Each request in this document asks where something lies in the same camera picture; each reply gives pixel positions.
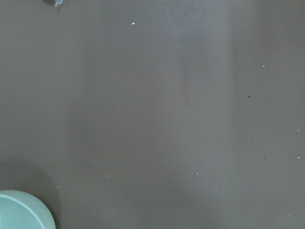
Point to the green bowl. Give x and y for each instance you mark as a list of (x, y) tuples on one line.
[(21, 210)]

